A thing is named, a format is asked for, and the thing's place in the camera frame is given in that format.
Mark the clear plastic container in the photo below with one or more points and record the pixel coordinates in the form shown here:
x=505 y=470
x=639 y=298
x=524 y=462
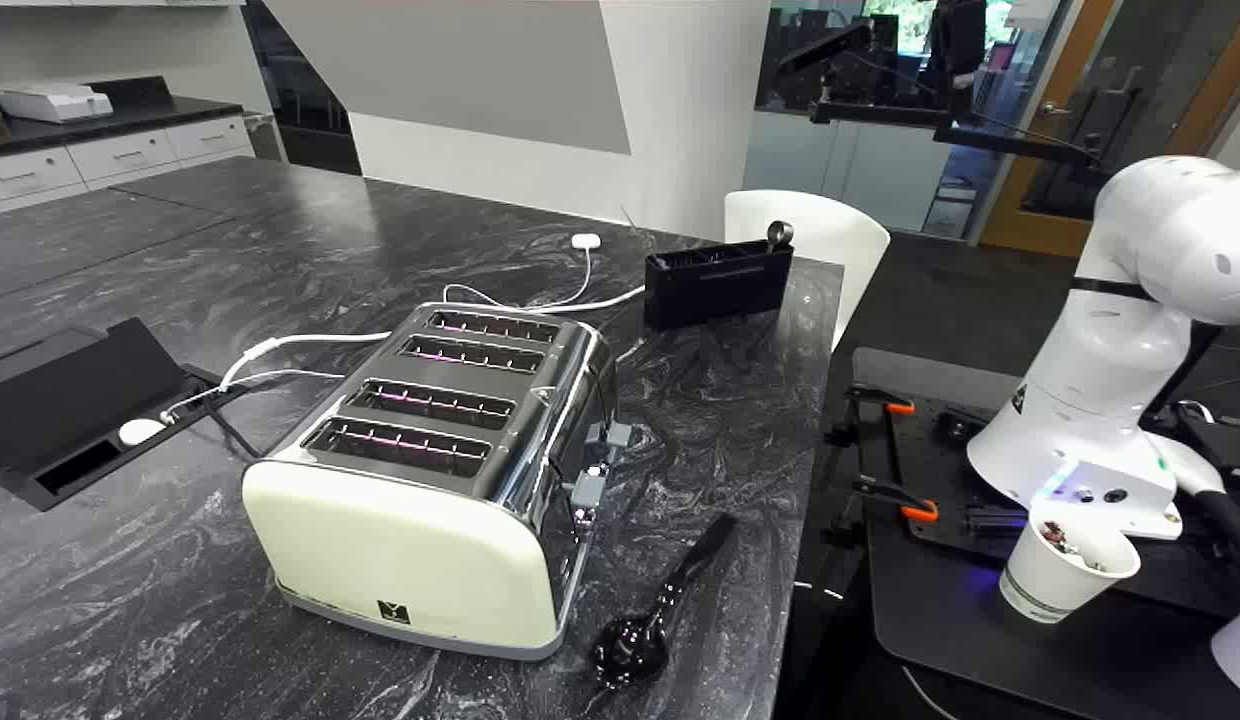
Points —
x=421 y=533

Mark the white franka robot arm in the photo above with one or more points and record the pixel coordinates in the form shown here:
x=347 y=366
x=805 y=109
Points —
x=1113 y=361

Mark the grey toaster lever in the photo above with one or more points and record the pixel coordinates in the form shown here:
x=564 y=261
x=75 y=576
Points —
x=590 y=490
x=619 y=439

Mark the black rectangular box device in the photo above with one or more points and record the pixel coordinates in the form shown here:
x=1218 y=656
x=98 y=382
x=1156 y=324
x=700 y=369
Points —
x=712 y=280

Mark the orange and black clamp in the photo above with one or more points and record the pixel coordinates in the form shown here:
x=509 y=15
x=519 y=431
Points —
x=919 y=511
x=897 y=408

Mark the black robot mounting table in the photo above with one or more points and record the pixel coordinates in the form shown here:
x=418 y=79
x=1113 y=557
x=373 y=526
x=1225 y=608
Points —
x=965 y=627

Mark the wooden door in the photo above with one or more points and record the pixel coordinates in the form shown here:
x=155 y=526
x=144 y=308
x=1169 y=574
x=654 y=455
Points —
x=1045 y=203

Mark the black recessed socket tray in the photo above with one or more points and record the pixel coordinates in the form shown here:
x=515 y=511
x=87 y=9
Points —
x=75 y=403

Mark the white drawer cabinet, dark counter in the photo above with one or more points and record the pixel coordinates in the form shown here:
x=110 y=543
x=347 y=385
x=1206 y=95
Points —
x=100 y=152

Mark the white countertop appliance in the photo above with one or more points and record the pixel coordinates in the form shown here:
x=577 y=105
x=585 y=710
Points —
x=50 y=102

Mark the black camera mounting boom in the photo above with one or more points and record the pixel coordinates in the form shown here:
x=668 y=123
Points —
x=965 y=130

